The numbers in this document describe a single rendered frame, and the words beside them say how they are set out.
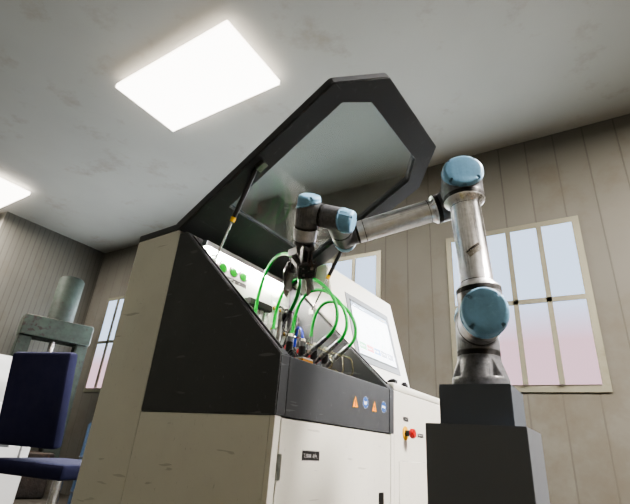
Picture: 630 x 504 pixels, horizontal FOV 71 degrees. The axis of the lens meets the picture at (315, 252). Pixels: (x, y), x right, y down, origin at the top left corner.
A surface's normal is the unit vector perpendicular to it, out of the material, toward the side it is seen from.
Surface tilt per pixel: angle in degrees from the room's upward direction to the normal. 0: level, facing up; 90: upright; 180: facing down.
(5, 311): 90
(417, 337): 90
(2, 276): 90
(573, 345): 90
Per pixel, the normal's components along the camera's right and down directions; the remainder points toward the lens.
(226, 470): -0.57, -0.37
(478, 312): -0.22, -0.29
